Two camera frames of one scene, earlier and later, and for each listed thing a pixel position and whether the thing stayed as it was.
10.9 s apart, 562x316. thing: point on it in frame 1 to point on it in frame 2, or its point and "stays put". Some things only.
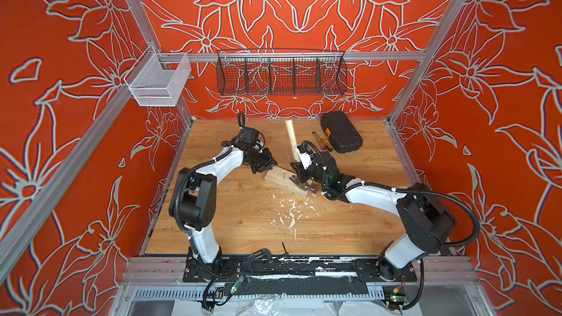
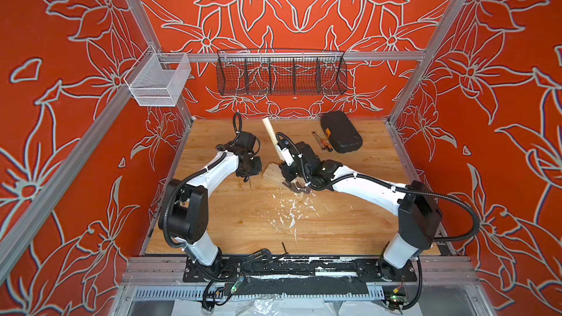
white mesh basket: [157, 79] stays put
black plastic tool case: [340, 132] stays put
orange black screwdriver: [326, 143] stays put
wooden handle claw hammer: [291, 136] to [266, 121]
